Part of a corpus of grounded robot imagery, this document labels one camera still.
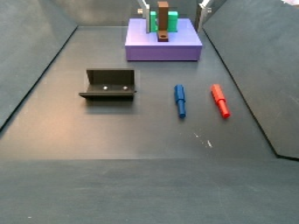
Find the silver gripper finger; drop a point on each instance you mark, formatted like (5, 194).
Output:
(201, 12)
(145, 8)

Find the blue peg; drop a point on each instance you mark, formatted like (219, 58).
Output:
(178, 100)

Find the black angle fixture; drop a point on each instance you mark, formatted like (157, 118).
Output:
(109, 83)

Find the green U-shaped block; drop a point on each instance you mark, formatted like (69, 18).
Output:
(172, 15)

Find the brown T-shaped block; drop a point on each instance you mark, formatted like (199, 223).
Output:
(161, 21)

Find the purple base block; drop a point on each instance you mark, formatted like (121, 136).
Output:
(142, 47)

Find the red peg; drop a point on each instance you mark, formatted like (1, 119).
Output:
(220, 100)

